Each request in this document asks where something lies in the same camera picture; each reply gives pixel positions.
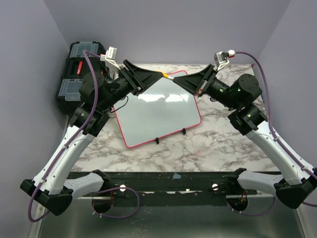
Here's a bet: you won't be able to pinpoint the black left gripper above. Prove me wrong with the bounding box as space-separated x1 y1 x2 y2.
100 59 163 111

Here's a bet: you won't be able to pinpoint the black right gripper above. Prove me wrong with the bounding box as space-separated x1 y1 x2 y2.
173 64 239 111

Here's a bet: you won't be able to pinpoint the pink framed whiteboard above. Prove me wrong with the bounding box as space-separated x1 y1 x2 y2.
114 78 202 148

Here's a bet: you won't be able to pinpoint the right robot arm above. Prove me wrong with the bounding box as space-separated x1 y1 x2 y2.
172 64 317 209

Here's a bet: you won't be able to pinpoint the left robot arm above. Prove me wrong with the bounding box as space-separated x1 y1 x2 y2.
20 60 163 216

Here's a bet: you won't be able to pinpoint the black toolbox clear lids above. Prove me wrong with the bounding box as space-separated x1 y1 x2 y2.
55 41 106 116

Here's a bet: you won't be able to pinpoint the blue tape piece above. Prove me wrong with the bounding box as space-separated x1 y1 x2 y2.
173 173 181 179

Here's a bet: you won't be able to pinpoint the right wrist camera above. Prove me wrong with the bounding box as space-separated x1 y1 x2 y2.
214 50 236 71

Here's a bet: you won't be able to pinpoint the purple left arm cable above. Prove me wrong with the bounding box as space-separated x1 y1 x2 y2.
27 49 140 222

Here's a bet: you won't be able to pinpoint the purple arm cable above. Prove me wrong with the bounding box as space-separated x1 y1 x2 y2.
226 51 317 216
27 49 140 222

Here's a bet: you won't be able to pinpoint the black mounting rail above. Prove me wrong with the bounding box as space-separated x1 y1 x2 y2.
66 171 285 208

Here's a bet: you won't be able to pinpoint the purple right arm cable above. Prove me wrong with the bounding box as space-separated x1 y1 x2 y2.
226 51 317 216

